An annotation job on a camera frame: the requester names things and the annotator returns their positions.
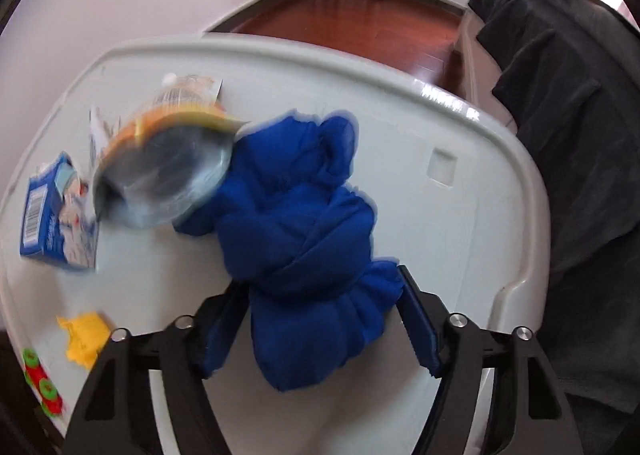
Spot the red and green toy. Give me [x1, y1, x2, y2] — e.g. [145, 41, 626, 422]
[21, 347, 66, 418]

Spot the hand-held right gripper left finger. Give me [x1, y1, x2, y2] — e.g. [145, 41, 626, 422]
[64, 281, 252, 455]

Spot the clear plastic cup yellow label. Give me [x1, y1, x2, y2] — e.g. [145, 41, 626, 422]
[92, 75, 248, 230]

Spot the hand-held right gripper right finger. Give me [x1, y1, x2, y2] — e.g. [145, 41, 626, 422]
[395, 265, 586, 455]

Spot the blue cloth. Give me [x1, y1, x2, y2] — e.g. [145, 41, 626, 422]
[172, 111, 405, 392]

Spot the white table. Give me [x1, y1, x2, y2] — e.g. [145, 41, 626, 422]
[0, 34, 553, 455]

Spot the blue milk carton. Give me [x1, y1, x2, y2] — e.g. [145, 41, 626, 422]
[19, 151, 101, 272]

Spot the dark grey cloth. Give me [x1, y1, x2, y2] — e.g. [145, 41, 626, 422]
[465, 0, 640, 411]

